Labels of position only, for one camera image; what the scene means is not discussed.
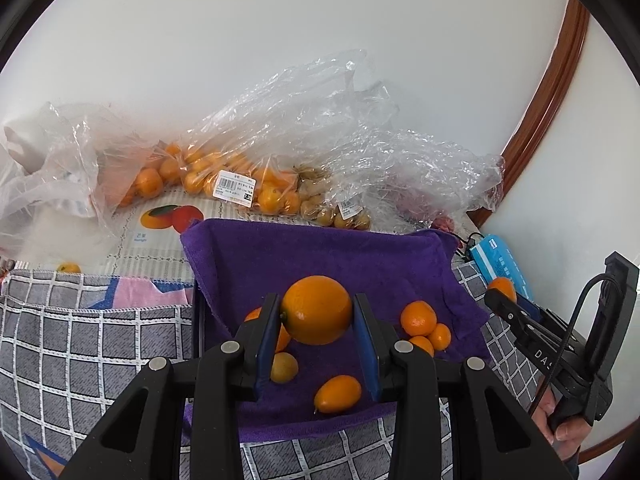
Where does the wrinkled clear plastic bag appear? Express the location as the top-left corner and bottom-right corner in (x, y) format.
(320, 127), (507, 236)

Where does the purple towel-lined tray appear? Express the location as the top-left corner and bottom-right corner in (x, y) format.
(179, 217), (493, 443)

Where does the pile of bagged small oranges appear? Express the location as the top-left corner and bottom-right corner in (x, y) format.
(177, 147), (303, 216)

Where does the small yellow-orange fruit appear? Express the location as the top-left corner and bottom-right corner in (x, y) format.
(313, 375), (363, 415)

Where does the black cable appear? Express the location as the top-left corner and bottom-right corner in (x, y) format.
(457, 232), (483, 261)

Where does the pile of bagged red fruits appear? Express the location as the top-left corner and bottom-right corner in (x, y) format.
(395, 175), (456, 233)

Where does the crumpled clear plastic bag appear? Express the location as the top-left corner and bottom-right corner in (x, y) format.
(30, 101), (173, 226)

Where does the grey checked tablecloth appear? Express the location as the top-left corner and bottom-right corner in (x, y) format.
(0, 260), (551, 480)

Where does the pile of bagged mandarins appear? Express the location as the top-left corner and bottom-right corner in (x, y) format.
(117, 142), (183, 208)

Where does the small yellow-green fruit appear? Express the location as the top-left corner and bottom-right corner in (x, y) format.
(270, 352), (300, 385)

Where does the blue tissue pack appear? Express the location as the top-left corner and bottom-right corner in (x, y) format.
(470, 234), (533, 306)

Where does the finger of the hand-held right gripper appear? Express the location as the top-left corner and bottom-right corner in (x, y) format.
(515, 294), (571, 341)
(484, 291), (538, 348)

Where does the orange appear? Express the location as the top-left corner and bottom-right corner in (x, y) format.
(400, 300), (438, 337)
(280, 275), (354, 346)
(408, 335), (435, 359)
(243, 306), (292, 354)
(486, 277), (518, 305)
(428, 323), (453, 352)

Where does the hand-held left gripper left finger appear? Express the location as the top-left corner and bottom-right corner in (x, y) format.
(60, 292), (283, 480)

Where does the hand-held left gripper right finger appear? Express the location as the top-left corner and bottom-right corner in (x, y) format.
(352, 292), (573, 480)

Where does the pile of bagged brown longans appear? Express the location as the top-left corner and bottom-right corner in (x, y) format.
(295, 164), (373, 232)

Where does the white plastic bag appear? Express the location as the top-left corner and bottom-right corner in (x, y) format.
(0, 115), (106, 261)

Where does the fruit print mat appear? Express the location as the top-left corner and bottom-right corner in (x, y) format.
(10, 195), (211, 281)

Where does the wooden door frame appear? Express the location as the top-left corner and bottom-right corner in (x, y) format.
(467, 0), (591, 233)

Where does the person's right hand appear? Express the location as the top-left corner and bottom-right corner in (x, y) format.
(531, 387), (597, 462)

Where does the labelled clear plastic bag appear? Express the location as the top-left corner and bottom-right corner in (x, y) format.
(160, 49), (401, 218)

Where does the right hand-held gripper cable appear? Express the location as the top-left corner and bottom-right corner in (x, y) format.
(535, 275), (616, 411)

